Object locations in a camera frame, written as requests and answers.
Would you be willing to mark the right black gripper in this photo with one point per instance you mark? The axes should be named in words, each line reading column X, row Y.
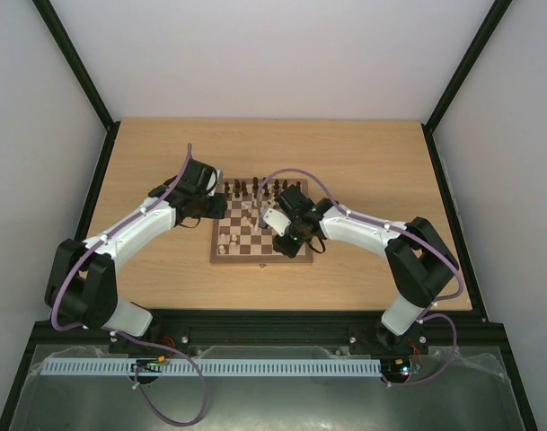
column 285, row 245

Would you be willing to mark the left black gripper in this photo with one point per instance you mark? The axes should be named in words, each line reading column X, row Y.
column 219, row 210

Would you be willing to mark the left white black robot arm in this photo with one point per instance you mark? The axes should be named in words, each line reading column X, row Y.
column 82, row 289

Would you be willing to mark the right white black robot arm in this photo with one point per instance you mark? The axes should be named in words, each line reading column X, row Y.
column 420, row 262

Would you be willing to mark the pile of white pieces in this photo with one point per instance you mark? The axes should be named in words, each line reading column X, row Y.
column 251, row 215

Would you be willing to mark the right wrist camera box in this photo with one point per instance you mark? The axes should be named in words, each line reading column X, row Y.
column 274, row 219

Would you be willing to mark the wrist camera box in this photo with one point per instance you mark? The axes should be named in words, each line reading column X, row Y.
column 274, row 219
column 215, row 179

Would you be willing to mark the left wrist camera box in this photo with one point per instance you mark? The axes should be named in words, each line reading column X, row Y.
column 215, row 179

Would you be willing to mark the light blue cable duct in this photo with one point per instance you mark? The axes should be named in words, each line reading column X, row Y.
column 214, row 367

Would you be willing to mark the black aluminium frame rail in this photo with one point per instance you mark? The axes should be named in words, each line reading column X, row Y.
column 360, row 332

